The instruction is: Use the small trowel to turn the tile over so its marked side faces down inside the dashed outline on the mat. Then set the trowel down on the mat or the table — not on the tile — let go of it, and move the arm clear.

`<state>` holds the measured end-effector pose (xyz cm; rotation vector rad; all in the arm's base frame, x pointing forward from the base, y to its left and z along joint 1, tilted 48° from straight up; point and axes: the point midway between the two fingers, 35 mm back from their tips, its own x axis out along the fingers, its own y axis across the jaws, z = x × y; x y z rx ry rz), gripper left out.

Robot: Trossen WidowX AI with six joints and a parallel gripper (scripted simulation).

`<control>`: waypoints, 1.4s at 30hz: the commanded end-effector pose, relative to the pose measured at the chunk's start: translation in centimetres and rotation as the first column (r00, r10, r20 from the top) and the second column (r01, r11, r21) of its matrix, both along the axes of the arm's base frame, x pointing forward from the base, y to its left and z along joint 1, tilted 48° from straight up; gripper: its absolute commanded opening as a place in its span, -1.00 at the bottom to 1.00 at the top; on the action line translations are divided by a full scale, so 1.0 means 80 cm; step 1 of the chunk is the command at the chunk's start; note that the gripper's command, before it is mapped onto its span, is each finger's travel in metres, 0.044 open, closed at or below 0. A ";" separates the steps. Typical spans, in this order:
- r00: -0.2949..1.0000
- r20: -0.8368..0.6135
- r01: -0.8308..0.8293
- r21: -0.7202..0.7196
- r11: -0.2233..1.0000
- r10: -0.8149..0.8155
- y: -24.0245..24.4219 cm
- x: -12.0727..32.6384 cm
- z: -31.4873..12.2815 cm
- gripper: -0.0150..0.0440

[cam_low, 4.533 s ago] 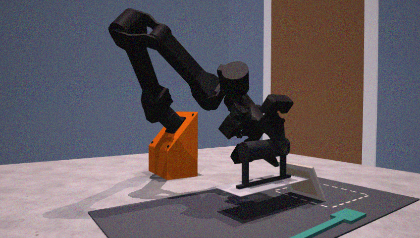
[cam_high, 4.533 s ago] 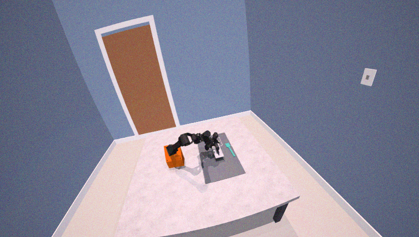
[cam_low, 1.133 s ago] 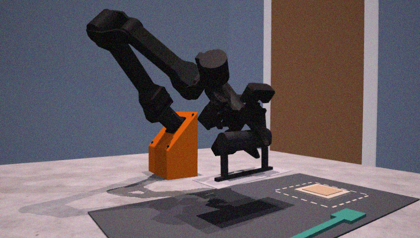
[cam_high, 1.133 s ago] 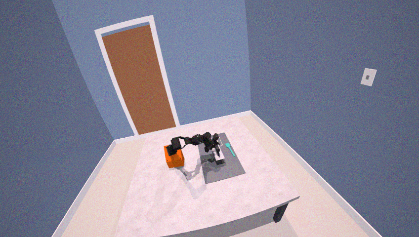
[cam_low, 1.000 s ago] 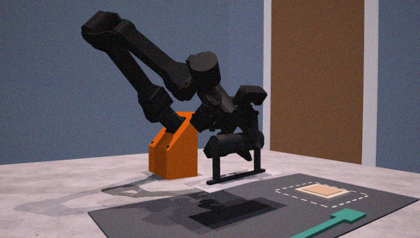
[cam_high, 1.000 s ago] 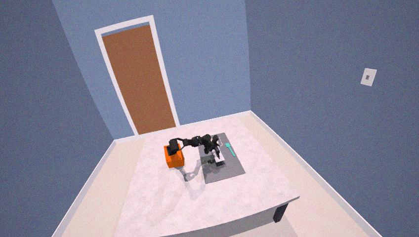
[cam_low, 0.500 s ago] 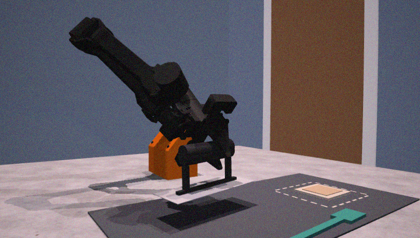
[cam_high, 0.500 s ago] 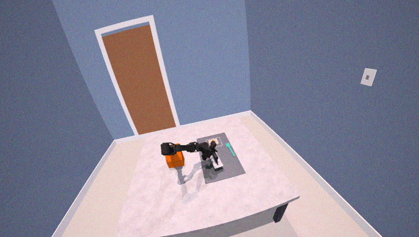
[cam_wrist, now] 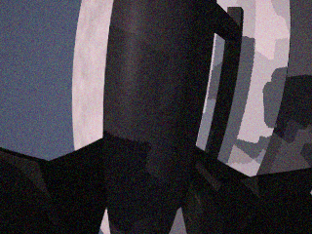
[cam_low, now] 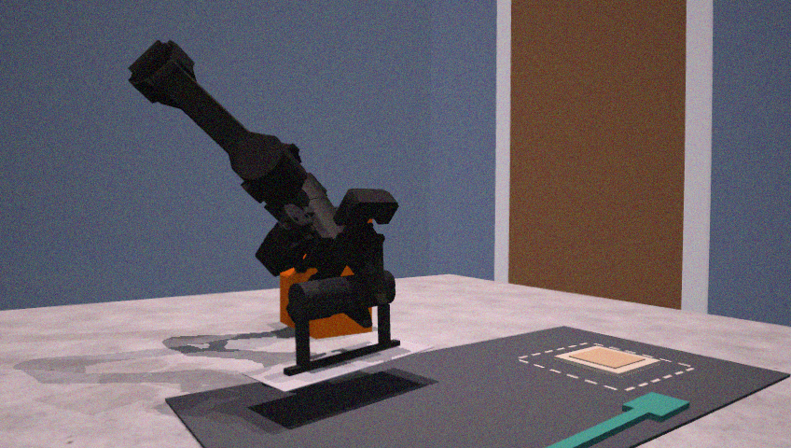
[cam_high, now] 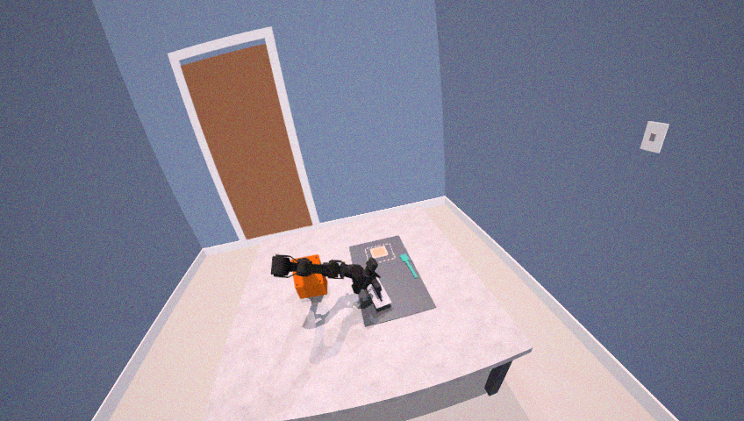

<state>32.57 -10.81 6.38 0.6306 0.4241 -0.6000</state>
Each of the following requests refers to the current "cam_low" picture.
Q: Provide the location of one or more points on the beige tile with dark square center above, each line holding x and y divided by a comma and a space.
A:
607, 361

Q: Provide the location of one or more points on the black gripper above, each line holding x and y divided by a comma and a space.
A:
348, 239

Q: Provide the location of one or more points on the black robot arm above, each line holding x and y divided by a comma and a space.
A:
271, 170

